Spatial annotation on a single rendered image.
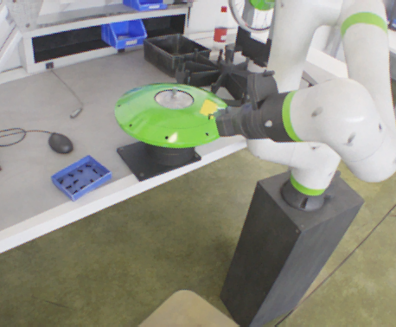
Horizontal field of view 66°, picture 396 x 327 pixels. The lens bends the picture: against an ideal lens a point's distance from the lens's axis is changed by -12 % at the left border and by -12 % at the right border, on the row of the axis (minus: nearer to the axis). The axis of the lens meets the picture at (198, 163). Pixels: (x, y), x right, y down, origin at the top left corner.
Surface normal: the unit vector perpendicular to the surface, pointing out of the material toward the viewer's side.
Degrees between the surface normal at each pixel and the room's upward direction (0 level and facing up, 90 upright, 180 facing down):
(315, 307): 0
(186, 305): 0
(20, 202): 0
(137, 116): 20
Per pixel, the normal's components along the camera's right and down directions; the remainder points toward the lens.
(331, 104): -0.58, -0.03
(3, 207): 0.11, -0.77
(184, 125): 0.21, -0.49
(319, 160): -0.22, 0.59
